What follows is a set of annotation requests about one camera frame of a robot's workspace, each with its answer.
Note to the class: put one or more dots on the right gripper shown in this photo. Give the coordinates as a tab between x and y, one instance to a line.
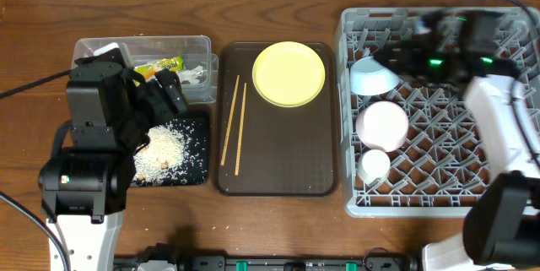
394	52

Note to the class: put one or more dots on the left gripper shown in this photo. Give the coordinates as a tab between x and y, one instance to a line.
153	94

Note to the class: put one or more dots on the green snack wrapper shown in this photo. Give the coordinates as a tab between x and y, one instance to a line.
148	70

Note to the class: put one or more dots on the white napkin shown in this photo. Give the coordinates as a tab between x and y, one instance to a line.
193	76

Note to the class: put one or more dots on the light blue bowl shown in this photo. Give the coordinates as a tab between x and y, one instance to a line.
368	77

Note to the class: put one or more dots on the white small bowl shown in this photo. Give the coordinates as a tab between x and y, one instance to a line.
383	125

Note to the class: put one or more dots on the yellow plate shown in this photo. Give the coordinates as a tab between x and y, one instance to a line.
288	74

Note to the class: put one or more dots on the white cup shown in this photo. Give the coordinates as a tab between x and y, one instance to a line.
373	165

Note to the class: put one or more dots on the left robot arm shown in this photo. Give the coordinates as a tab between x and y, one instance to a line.
84	183

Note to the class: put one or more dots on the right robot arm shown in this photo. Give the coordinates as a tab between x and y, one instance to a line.
497	232

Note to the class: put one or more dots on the black waste tray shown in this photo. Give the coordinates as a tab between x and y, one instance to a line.
194	153

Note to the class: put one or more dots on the spilled rice food waste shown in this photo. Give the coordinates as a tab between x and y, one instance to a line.
162	153

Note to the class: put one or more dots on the grey dishwasher rack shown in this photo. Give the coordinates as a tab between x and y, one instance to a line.
441	169

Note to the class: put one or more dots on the clear plastic bin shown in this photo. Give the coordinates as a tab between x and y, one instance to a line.
195	50

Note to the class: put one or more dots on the brown serving tray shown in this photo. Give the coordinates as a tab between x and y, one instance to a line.
286	152

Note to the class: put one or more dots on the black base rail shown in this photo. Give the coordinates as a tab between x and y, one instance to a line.
168	257

